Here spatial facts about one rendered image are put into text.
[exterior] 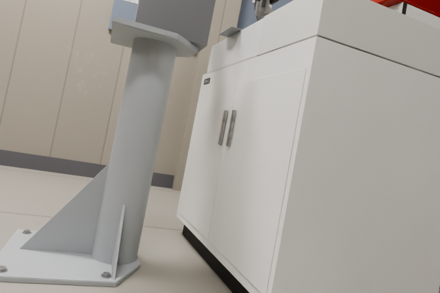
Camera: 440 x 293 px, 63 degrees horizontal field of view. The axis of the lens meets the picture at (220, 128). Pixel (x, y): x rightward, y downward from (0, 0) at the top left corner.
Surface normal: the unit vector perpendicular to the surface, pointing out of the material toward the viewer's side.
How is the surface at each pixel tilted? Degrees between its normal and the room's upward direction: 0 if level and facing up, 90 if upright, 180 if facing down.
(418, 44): 90
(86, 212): 90
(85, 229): 90
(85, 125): 90
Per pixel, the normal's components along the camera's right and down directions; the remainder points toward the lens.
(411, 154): 0.37, 0.03
